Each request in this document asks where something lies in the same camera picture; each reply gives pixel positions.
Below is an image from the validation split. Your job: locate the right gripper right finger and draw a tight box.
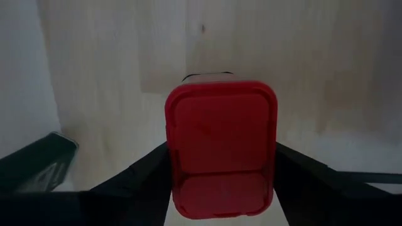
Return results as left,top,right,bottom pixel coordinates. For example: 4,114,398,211
273,142,359,194

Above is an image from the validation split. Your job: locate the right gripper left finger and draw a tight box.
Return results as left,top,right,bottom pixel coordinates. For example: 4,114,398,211
90,141,173,193

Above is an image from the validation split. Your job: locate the red-lid square spice tin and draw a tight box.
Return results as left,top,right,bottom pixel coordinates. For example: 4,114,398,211
164,71,279,220

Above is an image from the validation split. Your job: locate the dark green rectangular tin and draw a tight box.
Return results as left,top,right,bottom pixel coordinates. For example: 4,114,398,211
0,131,80,193

